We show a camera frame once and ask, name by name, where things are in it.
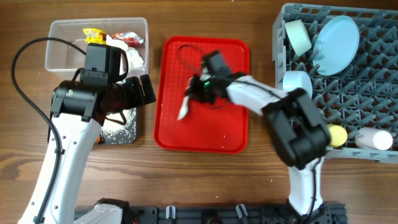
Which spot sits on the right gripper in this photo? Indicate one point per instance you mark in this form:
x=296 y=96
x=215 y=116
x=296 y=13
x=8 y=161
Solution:
x=189 y=89

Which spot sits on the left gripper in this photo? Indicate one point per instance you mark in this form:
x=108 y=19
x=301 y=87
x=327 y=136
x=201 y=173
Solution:
x=137 y=90

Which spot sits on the white ceramic spoon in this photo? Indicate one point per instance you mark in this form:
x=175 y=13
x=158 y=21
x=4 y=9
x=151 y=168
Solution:
x=183 y=109

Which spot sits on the white tissue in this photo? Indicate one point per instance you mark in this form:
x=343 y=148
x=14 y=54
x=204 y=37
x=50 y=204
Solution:
x=133 y=57

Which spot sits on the red snack wrapper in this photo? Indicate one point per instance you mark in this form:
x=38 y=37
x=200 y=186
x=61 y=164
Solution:
x=129 y=38

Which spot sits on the yellow snack wrapper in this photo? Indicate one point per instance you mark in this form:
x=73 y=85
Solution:
x=94 y=36

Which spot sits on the blue bowl with rice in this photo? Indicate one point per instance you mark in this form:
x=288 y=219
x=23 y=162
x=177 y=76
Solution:
x=297 y=79

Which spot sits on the green bowl with food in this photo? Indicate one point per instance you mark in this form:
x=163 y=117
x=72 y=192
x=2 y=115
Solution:
x=298 y=37

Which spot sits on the light blue plate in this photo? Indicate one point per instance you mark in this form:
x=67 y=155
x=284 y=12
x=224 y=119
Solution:
x=336 y=45

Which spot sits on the yellow plastic cup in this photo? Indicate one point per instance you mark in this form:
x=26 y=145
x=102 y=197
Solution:
x=338 y=135

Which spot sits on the pink plastic cup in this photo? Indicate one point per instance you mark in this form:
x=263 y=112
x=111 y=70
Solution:
x=372 y=138

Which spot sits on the orange carrot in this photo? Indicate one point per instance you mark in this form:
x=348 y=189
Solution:
x=99 y=140

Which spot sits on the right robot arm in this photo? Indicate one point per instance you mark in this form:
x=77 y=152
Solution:
x=298 y=133

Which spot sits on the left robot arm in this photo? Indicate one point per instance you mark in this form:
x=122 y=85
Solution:
x=56 y=190

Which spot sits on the grey dishwasher rack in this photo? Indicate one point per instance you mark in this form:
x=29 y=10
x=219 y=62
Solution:
x=364 y=94

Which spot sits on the black plastic tray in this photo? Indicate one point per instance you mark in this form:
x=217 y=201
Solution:
x=94 y=114

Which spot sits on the spilled white rice pile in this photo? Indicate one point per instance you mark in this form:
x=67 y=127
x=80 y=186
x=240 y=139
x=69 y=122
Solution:
x=115 y=133

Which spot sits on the red serving tray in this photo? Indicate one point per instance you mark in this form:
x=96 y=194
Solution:
x=219 y=128

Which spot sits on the clear plastic bin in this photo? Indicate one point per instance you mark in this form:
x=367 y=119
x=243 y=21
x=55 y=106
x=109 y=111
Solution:
x=63 y=60

